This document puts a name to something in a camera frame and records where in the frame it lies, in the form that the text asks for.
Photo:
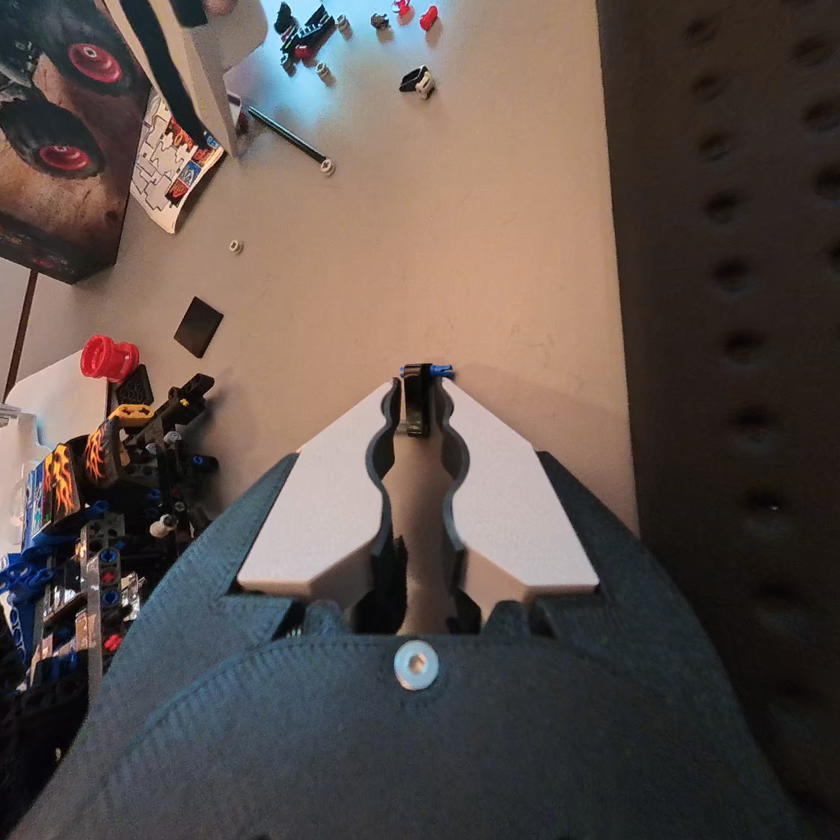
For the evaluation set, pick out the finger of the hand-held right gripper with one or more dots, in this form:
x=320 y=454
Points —
x=164 y=65
x=210 y=85

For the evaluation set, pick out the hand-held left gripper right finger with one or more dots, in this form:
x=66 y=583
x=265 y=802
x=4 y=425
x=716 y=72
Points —
x=525 y=518

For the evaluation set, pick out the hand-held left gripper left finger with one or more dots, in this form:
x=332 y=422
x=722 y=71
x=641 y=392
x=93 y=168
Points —
x=315 y=512

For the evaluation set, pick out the short black beam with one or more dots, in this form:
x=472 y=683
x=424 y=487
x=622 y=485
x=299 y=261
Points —
x=415 y=400

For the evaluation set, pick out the brick-built toy truck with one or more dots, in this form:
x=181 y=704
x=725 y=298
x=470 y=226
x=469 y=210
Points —
x=98 y=525

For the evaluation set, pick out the adjacent pale desk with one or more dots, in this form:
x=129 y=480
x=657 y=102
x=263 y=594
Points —
x=10 y=315

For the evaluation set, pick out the person's right hand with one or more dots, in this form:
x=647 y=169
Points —
x=220 y=5

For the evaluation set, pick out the scattered small brick pieces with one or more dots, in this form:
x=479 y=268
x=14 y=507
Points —
x=302 y=36

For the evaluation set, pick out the long black axle rod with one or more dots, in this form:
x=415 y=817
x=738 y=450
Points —
x=289 y=139

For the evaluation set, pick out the sticker sheet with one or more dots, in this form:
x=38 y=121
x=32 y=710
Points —
x=164 y=177

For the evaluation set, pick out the monster truck toy set box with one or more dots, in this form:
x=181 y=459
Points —
x=59 y=197

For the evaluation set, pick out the small blue-rimmed black piece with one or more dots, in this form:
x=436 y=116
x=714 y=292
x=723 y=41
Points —
x=417 y=82

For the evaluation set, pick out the black studded plate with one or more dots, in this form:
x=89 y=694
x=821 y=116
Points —
x=134 y=390

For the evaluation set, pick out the black square tile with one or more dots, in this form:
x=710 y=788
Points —
x=198 y=327

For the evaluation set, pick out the dark perforated panel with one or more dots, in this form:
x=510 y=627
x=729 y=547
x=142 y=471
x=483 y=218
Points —
x=722 y=394

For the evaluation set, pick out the red wheel hub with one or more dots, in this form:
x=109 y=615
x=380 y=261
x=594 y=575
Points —
x=108 y=358

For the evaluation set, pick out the white wooden book stand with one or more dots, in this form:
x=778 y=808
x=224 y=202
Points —
x=52 y=394

